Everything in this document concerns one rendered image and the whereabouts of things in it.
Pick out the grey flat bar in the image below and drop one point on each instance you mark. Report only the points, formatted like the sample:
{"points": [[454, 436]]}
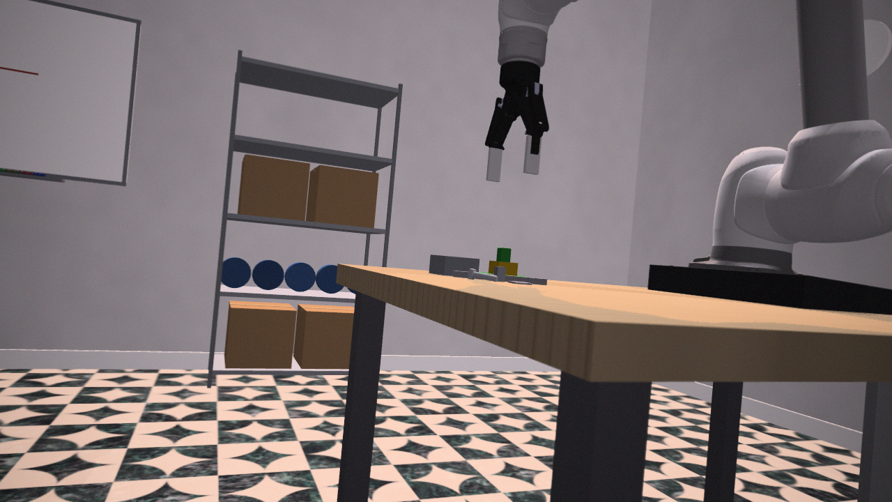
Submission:
{"points": [[532, 280]]}

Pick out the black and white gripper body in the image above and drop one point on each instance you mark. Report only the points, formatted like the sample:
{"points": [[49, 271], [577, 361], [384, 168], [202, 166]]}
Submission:
{"points": [[514, 78]]}

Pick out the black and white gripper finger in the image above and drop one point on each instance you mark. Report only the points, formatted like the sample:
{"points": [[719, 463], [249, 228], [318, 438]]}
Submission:
{"points": [[498, 130], [531, 116]]}

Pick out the yellow square nut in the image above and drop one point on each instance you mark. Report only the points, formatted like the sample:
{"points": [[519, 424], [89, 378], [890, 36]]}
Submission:
{"points": [[512, 268]]}

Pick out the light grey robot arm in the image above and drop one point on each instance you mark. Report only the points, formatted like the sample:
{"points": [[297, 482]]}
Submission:
{"points": [[832, 185]]}

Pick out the green flat plate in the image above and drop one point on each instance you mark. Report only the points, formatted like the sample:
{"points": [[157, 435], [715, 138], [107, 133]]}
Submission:
{"points": [[504, 254]]}

